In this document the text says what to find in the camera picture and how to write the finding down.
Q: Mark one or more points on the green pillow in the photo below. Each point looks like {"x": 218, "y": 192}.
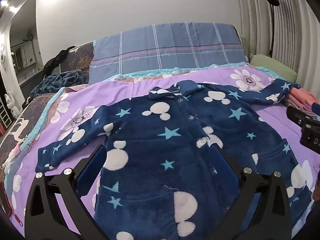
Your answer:
{"x": 275, "y": 67}

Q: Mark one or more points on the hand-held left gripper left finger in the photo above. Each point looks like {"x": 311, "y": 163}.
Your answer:
{"x": 91, "y": 166}

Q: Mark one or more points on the arched wall mirror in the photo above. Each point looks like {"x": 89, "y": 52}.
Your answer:
{"x": 25, "y": 42}

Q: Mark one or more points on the dark blue fleece blanket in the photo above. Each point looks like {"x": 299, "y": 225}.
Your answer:
{"x": 57, "y": 80}

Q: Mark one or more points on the white ladder rack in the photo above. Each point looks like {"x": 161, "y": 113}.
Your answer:
{"x": 3, "y": 112}

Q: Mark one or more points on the black garment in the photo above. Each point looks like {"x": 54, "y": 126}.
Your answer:
{"x": 53, "y": 63}

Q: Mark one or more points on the white cat figurine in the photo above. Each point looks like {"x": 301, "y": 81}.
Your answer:
{"x": 11, "y": 105}

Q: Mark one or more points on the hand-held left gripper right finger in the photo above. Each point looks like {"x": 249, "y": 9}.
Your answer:
{"x": 226, "y": 166}

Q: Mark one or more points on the grey deer-print quilt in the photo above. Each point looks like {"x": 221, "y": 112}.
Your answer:
{"x": 27, "y": 115}

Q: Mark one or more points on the purple floral bedsheet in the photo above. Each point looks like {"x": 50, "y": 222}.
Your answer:
{"x": 120, "y": 90}

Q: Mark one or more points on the stack of pink clothes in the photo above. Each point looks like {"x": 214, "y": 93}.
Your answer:
{"x": 302, "y": 97}

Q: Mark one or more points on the navy star-print fleece jacket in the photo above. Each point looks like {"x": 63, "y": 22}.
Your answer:
{"x": 155, "y": 120}

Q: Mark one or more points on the grey pleated curtain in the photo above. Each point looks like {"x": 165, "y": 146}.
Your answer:
{"x": 295, "y": 30}

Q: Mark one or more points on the blue plaid pillow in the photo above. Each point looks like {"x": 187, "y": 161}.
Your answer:
{"x": 175, "y": 45}

